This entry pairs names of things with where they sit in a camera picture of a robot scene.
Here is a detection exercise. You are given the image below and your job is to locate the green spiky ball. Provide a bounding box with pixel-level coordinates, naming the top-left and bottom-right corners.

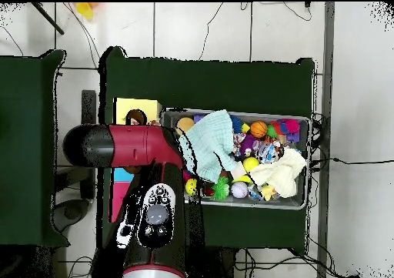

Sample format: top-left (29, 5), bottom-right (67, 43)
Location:
top-left (212, 176), bottom-right (232, 202)

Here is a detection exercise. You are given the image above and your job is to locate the mint green cloth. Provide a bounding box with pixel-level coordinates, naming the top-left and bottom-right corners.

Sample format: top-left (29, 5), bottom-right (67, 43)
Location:
top-left (178, 109), bottom-right (238, 183)

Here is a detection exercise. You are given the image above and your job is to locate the shallow clear mesh bin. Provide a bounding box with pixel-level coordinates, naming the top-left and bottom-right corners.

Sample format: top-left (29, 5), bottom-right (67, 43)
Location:
top-left (161, 108), bottom-right (311, 211)

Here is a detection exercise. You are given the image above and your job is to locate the grey metal beam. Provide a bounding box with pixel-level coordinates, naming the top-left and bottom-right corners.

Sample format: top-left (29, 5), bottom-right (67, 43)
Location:
top-left (316, 2), bottom-right (336, 278)

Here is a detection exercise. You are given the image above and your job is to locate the black cable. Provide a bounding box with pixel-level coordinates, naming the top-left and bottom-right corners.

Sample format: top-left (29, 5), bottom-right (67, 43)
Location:
top-left (198, 2), bottom-right (225, 62)
top-left (309, 112), bottom-right (394, 173)

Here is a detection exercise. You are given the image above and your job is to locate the green cloth side table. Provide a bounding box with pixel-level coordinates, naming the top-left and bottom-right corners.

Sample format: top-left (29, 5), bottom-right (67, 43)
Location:
top-left (0, 49), bottom-right (68, 248)

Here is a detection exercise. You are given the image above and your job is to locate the yellow ball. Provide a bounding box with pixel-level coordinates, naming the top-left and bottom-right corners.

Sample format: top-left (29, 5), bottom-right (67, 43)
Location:
top-left (184, 179), bottom-right (200, 196)
top-left (242, 157), bottom-right (259, 172)

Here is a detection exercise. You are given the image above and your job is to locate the peach orange ball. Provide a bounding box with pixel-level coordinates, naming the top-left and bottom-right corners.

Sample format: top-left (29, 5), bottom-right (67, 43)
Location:
top-left (175, 116), bottom-right (195, 134)

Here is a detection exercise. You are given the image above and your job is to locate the white toy baseball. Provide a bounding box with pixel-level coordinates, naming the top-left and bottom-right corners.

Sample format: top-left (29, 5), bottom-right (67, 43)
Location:
top-left (231, 182), bottom-right (249, 199)

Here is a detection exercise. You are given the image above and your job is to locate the cream yellow cloth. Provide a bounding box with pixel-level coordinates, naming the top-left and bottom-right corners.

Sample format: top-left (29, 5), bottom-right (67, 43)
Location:
top-left (249, 147), bottom-right (307, 199)

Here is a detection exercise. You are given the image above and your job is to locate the orange toy basketball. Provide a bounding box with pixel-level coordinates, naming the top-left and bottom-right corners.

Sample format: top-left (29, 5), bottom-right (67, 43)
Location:
top-left (250, 120), bottom-right (269, 139)

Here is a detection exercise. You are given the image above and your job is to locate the pink spiky ball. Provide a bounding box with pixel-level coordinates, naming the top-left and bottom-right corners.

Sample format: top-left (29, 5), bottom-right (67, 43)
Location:
top-left (282, 119), bottom-right (302, 136)

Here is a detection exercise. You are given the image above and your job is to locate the black rod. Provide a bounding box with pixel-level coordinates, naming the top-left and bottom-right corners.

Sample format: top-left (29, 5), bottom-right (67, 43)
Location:
top-left (30, 2), bottom-right (65, 35)

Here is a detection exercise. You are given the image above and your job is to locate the yellow floor object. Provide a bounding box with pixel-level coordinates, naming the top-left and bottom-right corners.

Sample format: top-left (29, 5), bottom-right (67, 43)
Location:
top-left (75, 2), bottom-right (96, 20)

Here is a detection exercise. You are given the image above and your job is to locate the wooden box with three holes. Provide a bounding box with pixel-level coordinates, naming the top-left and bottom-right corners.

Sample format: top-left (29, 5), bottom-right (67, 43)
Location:
top-left (109, 97), bottom-right (163, 225)

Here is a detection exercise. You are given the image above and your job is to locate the black chair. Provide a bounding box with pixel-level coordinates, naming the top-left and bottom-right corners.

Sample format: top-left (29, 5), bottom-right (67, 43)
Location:
top-left (54, 89), bottom-right (99, 233)

